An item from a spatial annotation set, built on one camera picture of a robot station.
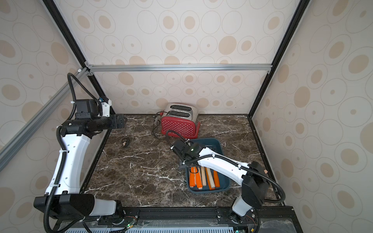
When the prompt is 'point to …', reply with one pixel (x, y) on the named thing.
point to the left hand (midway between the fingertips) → (122, 116)
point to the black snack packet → (126, 142)
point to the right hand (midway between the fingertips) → (190, 160)
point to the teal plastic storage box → (224, 185)
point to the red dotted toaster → (180, 120)
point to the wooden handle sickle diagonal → (212, 182)
